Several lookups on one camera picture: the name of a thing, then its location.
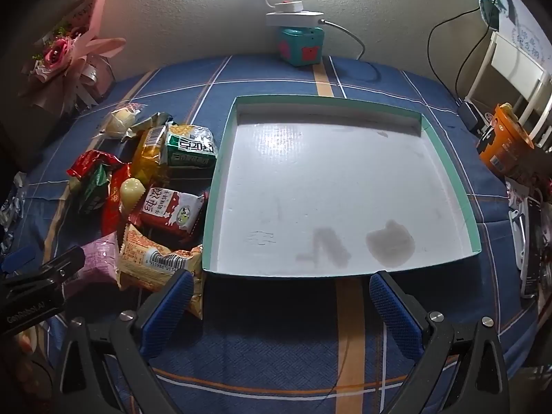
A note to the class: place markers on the white printed paper bag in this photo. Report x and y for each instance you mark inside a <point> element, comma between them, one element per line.
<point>526,30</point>

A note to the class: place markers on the dark green snack packet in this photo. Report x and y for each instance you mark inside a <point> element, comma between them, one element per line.
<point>92,192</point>

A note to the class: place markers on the pile of small clutter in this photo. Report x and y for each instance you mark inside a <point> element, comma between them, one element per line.
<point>524,233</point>

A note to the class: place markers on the white power strip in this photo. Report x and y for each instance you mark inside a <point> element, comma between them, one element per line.
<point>293,19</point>

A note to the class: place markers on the black charger adapter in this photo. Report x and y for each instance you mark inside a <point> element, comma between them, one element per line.
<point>468,114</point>

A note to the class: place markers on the yellow transparent snack packet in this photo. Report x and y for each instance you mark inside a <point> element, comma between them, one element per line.
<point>149,151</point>

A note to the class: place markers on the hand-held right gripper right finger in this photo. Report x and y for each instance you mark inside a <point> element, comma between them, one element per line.
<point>394,310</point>

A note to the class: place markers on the red-white milk snack packet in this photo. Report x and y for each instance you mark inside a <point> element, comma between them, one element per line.
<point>170,211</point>

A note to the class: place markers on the green-edged white cardboard tray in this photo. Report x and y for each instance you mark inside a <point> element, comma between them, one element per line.
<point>323,181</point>

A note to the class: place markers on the teal cloth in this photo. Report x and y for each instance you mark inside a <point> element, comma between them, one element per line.
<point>491,2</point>

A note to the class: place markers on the steamed cake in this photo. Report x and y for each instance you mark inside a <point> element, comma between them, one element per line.
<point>118,121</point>

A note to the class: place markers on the green-white snack packet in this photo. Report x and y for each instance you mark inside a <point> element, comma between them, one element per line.
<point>192,149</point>

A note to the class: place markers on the pink flower bouquet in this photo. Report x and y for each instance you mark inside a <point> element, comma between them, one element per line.
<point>60,51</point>

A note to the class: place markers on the cream pudding cup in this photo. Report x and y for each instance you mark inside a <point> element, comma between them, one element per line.
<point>131,192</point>

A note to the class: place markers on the white switch with red button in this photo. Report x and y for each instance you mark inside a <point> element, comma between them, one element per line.
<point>288,7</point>

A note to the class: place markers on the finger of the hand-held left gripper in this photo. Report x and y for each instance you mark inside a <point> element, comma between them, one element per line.
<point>56,265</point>

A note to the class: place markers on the blue-white patterned packet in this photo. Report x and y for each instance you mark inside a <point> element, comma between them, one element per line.
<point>13,200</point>

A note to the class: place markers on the teal cube box red patches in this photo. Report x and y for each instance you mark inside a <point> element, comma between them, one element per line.
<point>302,47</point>

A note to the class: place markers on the white folding chair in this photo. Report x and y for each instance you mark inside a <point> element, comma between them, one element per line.
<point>517,64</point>

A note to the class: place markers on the gold-green snack packet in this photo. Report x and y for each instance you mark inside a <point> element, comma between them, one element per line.
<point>149,121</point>

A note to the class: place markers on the long red snack packet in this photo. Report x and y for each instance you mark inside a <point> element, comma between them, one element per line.
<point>113,207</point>

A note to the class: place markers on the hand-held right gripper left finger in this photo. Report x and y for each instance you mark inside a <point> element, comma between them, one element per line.
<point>166,310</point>

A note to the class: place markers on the orange-cream snack packet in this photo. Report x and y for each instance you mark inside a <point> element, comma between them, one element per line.
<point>146,258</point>

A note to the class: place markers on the blue plaid tablecloth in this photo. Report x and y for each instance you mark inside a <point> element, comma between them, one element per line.
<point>280,336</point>

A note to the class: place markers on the orange instant noodle cup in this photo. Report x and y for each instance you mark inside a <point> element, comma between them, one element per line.
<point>502,146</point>

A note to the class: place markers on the crinkled red foil packet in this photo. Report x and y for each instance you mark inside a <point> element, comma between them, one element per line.
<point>86,161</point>

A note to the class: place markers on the pink snack packet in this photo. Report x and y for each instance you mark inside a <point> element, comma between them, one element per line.
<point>97,258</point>

